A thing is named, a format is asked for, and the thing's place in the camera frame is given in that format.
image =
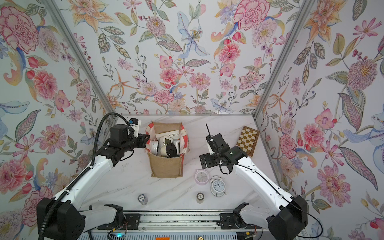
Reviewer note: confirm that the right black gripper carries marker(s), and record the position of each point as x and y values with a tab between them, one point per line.
208	157

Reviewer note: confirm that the wooden chessboard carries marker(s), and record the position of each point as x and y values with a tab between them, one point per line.
247	140

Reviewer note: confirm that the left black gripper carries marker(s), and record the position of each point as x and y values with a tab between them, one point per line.
142	140

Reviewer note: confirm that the burlap canvas bag red trim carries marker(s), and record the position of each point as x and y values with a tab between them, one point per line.
166	167

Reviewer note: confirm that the small beige cylinder clock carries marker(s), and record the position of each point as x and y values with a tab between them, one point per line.
200	198

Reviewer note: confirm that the long white digital clock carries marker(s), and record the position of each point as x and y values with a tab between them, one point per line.
164	140

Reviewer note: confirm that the white twin-bell alarm clock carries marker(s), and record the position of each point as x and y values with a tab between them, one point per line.
217	186

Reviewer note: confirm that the small white digital clock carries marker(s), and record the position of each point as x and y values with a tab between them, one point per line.
177	145

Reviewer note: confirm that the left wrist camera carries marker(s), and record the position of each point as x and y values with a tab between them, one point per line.
135	125

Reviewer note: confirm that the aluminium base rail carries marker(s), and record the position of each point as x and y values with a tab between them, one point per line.
183	225

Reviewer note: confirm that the blue twin-bell clock front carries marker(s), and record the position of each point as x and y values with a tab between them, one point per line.
169	151

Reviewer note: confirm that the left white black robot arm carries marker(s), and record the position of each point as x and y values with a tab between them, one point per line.
61	217

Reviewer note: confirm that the small grey mini clock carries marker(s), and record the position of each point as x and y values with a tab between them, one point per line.
142	199

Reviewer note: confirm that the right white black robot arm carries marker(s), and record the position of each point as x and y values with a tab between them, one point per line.
285	216

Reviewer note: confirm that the white round alarm clock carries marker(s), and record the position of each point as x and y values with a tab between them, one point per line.
154	146

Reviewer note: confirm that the pink round alarm clock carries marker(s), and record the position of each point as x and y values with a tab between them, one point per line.
202	177

